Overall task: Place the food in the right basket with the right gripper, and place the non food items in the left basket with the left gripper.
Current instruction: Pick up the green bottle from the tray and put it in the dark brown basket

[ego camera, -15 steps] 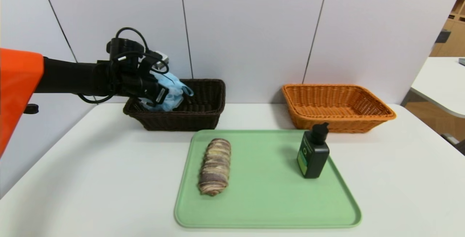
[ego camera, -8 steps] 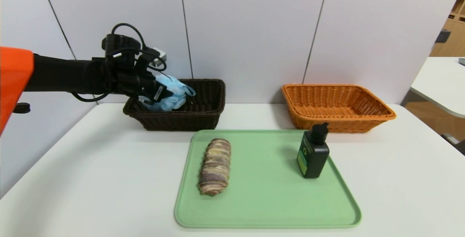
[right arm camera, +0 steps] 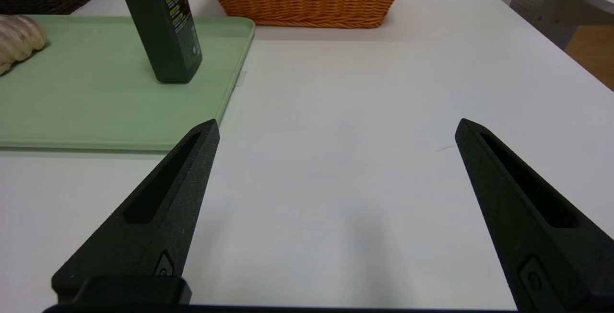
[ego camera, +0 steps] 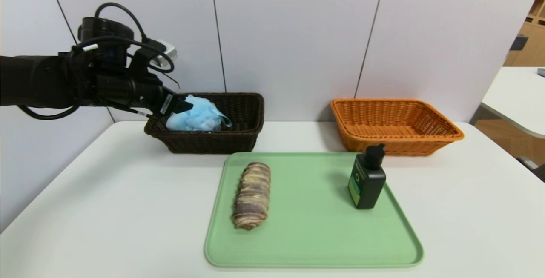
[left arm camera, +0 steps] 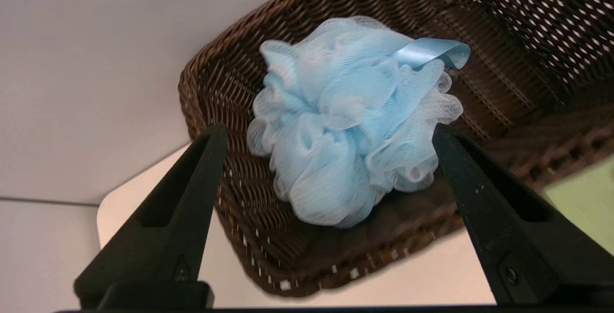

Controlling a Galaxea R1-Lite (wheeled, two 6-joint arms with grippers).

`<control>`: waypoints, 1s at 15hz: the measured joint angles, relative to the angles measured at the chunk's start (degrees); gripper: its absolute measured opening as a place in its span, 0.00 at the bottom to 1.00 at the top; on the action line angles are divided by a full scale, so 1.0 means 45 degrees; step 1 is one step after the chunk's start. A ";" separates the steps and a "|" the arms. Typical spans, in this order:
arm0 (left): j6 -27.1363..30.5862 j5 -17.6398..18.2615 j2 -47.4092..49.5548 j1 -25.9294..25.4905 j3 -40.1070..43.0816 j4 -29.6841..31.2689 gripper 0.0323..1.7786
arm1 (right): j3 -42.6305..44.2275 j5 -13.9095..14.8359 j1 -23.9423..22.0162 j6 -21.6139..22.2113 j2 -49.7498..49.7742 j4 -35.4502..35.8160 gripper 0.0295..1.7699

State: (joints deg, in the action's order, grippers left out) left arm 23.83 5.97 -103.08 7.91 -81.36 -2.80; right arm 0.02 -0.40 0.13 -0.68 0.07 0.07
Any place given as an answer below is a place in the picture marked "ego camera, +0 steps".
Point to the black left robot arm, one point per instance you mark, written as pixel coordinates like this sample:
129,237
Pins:
38,82

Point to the orange wicker basket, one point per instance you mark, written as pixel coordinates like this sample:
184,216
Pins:
396,141

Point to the white side table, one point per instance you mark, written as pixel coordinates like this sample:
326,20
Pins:
515,99

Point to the light green plastic tray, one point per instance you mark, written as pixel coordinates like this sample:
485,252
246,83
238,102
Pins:
315,235

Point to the light blue mesh bath sponge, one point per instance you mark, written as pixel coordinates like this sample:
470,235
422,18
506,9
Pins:
198,118

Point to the striped brown bread roll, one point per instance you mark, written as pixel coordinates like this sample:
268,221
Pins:
252,197

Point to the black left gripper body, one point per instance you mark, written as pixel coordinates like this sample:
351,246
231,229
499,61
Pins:
167,104

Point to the dark green pump bottle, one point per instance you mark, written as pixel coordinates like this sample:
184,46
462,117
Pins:
367,188

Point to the dark brown wicker basket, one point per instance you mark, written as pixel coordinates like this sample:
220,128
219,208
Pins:
213,141

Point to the wooden cabinet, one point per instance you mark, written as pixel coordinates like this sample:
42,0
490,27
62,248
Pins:
532,44

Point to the small grey box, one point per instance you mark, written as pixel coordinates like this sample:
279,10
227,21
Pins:
517,43

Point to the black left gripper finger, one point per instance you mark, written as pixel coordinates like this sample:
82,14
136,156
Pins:
182,107

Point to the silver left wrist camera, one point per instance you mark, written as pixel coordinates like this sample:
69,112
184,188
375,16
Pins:
165,52

